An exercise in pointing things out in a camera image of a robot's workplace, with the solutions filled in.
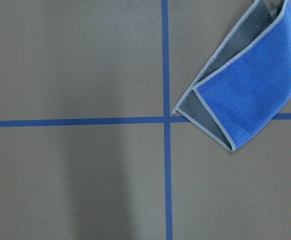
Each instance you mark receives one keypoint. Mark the blue and grey towel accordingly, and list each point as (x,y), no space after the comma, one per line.
(247,80)

